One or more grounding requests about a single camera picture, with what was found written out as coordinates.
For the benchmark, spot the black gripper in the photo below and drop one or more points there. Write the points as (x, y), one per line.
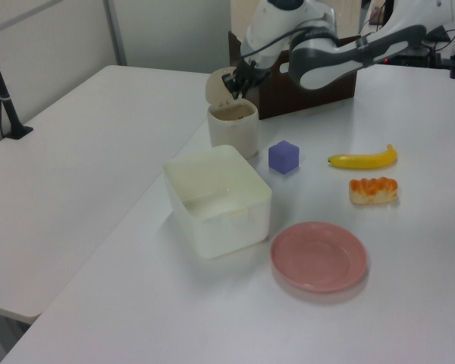
(256, 72)

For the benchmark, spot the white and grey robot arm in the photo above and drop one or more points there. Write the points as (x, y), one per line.
(326, 60)

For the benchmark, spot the cream flip-lid trash can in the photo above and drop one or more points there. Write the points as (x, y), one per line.
(233, 125)

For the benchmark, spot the dark brown wooden box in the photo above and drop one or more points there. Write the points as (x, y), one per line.
(280, 98)

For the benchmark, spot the purple cube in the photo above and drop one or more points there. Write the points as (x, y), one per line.
(283, 157)

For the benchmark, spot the white plastic storage box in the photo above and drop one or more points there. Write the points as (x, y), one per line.
(216, 201)

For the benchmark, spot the yellow toy banana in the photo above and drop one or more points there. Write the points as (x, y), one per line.
(364, 160)

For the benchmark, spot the orange-topped toy bread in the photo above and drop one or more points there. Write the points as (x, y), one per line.
(372, 190)

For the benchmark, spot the black device with red light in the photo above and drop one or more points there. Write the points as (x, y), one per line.
(413, 57)

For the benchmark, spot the pink plate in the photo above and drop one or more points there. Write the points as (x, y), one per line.
(318, 257)

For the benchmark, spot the black camera stand pole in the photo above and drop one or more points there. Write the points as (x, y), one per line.
(2, 91)

